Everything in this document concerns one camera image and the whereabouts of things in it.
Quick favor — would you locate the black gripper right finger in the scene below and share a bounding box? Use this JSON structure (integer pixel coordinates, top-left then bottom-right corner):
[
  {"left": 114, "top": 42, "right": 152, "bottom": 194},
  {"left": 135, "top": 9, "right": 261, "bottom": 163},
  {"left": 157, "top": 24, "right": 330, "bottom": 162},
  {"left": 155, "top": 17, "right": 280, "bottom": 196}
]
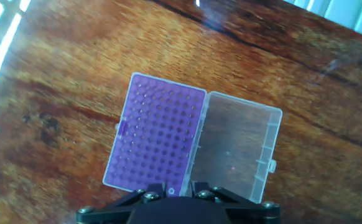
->
[{"left": 190, "top": 181, "right": 281, "bottom": 224}]

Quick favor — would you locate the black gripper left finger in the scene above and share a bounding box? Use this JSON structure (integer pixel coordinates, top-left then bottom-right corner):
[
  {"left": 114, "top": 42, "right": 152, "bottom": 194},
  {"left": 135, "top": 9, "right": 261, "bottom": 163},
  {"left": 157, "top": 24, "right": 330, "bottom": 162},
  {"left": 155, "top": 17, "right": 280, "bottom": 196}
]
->
[{"left": 76, "top": 182, "right": 169, "bottom": 224}]

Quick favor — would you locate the flat purple pipette tip holder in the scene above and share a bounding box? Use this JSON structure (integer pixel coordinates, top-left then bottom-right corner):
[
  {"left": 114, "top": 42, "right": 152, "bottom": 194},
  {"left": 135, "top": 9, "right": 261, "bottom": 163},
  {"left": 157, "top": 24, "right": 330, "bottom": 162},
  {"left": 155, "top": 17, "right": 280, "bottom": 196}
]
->
[{"left": 102, "top": 72, "right": 284, "bottom": 205}]

